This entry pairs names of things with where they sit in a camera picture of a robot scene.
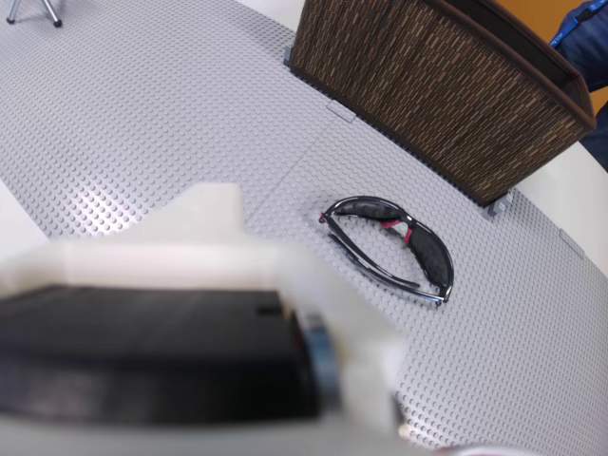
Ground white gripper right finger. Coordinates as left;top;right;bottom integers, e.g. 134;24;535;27
278;242;406;434

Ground grey studded baseplate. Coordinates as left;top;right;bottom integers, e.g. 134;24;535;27
0;0;355;248
239;111;608;455

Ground black sunglasses with red accents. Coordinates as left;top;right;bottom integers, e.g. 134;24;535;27
317;195;456;305

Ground person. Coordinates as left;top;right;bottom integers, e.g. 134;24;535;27
548;0;608;172

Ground large orange partition panel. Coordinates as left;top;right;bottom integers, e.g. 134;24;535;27
584;78;608;123

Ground flat grey connector tile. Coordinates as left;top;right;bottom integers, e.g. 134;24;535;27
326;101;357;124

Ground camera tripod stand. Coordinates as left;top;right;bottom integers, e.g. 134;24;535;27
5;0;64;29

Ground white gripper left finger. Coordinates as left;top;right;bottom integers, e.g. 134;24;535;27
123;182;248;246

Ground brown woven bin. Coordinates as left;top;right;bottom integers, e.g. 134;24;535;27
289;0;598;206

